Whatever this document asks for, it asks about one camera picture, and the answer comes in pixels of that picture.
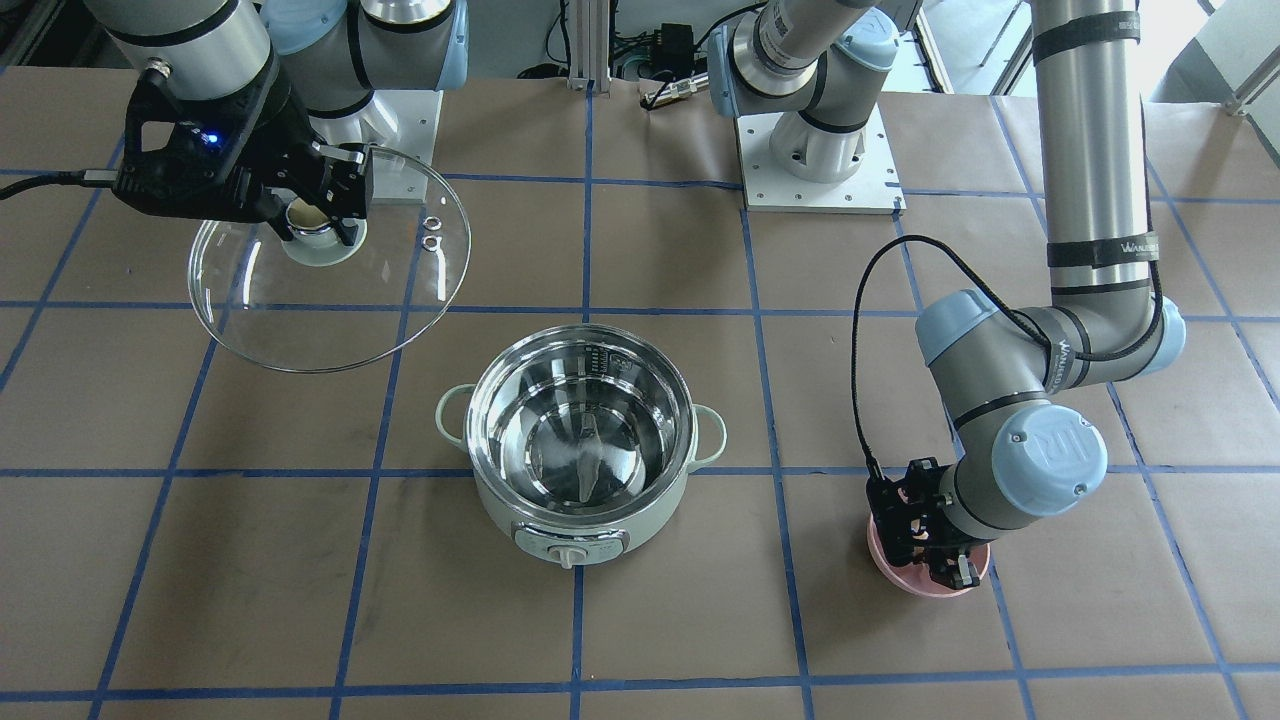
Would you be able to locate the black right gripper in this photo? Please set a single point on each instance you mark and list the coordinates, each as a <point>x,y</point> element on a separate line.
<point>283,135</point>

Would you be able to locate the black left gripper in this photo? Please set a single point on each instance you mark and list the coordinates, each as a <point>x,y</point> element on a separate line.
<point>938,512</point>

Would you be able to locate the glass pot lid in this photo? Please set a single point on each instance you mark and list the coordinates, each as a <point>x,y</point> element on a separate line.
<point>315,306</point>

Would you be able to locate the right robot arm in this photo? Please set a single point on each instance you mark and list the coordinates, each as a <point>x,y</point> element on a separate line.
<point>334,53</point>

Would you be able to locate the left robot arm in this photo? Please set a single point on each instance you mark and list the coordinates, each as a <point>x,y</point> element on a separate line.
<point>820,67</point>

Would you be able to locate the mint green electric pot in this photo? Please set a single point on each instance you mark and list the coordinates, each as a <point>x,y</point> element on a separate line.
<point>582,438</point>

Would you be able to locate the pink bowl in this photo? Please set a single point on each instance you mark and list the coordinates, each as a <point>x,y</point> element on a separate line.
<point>914,578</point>

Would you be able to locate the black power adapter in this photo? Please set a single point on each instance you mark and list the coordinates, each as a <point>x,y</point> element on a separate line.
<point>673,49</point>

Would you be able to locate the aluminium frame post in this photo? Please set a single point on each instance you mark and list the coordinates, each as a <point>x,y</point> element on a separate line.
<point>589,31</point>

